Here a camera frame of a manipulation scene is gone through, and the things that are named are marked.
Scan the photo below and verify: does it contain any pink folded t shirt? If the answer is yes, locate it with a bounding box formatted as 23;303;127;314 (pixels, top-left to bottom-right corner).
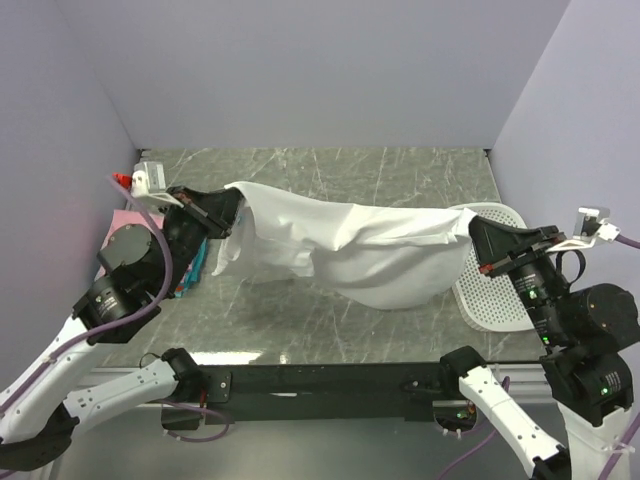
99;209;164;276

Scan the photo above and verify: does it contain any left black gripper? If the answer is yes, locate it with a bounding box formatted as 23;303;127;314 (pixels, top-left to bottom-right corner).
159;183;248;295

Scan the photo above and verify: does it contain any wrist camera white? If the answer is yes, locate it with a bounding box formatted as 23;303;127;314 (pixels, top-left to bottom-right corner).
546;206;621;254
112;161;182;208

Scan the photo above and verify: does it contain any white perforated plastic basket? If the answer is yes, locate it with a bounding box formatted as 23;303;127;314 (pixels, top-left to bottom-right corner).
451;202;533;333

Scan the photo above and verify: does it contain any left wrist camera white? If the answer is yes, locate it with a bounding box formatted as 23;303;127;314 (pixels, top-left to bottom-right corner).
112;161;182;208

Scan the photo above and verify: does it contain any purple cable under base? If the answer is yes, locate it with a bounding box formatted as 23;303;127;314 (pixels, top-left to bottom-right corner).
160;399;236;444

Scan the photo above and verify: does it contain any white t shirt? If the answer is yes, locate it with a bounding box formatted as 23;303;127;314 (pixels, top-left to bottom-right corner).
214;181;476;310

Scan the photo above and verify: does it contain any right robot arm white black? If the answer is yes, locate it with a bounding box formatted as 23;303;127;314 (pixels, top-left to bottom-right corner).
438;211;639;479

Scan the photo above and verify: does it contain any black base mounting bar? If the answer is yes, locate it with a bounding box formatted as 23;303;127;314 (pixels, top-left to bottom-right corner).
159;349;481;432

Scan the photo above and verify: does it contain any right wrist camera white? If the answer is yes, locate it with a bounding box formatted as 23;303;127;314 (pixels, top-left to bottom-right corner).
546;206;621;254

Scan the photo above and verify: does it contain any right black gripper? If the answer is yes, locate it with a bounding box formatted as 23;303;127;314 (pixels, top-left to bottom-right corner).
462;209;567;338

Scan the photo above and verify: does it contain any teal folded t shirt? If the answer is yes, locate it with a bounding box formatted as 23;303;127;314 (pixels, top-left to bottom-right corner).
174;241;208;298

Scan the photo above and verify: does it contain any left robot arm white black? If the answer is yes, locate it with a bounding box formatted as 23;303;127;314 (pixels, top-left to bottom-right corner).
1;187;243;478

